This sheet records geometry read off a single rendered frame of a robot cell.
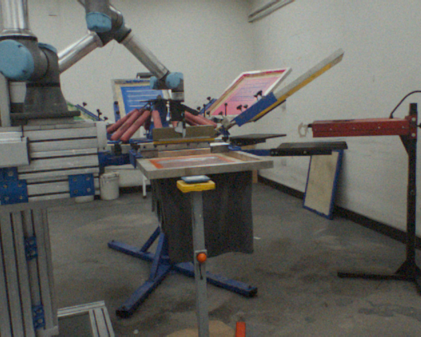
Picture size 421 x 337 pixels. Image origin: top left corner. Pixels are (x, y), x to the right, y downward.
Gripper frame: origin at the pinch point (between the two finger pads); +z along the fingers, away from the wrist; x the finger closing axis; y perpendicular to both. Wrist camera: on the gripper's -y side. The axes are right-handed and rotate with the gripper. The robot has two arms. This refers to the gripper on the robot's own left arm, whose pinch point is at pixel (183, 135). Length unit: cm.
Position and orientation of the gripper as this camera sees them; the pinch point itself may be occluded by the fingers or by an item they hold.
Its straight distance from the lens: 252.8
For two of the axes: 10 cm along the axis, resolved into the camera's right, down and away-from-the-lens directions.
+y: -9.7, 0.8, -2.5
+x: 2.6, 1.2, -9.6
